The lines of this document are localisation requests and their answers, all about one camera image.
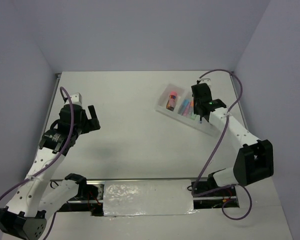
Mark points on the purple highlighter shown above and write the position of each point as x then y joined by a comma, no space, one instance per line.
186,111

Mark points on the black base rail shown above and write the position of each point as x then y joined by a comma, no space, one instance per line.
92,199

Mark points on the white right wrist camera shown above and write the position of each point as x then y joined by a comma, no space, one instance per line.
204,81

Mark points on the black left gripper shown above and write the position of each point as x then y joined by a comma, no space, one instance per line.
91,124

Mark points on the blue highlighter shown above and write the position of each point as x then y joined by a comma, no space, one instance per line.
183,106

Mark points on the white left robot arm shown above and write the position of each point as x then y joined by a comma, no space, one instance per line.
25,216

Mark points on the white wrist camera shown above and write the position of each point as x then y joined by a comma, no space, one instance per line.
76,99
204,81

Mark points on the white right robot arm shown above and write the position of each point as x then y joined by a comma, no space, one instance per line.
254,161

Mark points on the silver foil tape sheet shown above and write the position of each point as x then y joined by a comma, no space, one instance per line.
147,198

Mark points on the pink-capped small bottle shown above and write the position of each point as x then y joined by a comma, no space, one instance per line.
171,102

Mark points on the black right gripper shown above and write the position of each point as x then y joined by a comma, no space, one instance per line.
194,111

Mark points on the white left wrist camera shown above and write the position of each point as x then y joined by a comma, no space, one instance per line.
76,99

